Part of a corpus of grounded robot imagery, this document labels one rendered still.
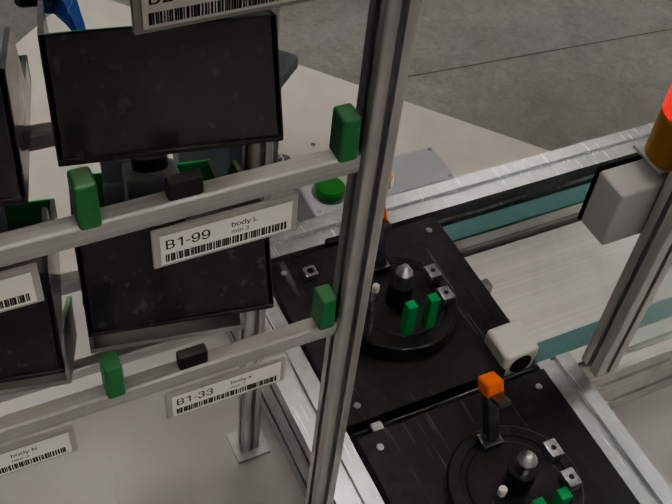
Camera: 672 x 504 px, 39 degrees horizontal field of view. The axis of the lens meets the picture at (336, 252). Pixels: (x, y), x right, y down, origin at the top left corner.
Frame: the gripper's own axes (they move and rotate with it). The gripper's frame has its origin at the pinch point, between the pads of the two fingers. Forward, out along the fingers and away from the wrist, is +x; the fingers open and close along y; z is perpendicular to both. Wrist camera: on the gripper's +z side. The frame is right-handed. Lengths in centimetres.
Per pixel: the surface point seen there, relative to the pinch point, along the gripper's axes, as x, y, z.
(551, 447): 43, 37, -21
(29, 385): 33.7, -11.7, -4.2
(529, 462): 45, 32, -16
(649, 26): -121, 188, -165
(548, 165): 2, 57, -36
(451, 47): -120, 114, -165
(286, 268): 13.8, 16.5, -31.7
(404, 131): -16, 44, -51
